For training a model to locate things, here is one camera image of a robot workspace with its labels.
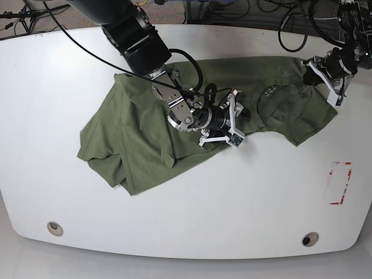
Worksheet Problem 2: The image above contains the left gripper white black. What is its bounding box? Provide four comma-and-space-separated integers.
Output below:
301, 53, 353, 108

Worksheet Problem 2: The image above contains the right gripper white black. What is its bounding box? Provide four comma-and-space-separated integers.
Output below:
198, 89, 245, 148

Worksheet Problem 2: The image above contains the olive green T-shirt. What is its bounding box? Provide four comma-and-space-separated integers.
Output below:
77, 56, 337, 195

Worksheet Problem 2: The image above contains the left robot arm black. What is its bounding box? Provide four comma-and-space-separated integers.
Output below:
302, 1, 371, 107

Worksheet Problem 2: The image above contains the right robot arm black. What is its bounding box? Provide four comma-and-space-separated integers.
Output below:
69, 1, 245, 148

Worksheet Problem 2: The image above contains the red tape rectangle marking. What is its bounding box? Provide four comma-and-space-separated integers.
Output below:
325, 161, 353, 205

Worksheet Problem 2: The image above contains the black tripod stand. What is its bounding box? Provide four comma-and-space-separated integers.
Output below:
0, 0, 70, 35

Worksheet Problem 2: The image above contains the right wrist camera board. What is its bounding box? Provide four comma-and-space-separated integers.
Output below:
228, 134, 245, 148

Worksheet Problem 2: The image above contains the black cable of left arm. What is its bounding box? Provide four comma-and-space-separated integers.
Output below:
277, 0, 344, 53

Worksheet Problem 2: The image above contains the right table cable grommet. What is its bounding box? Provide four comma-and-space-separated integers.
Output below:
301, 232, 319, 247

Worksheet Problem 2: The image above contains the table cable grommet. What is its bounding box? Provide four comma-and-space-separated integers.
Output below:
47, 221, 63, 237
301, 232, 319, 247

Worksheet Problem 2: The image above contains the left table cable grommet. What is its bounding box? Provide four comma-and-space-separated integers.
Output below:
47, 221, 63, 237

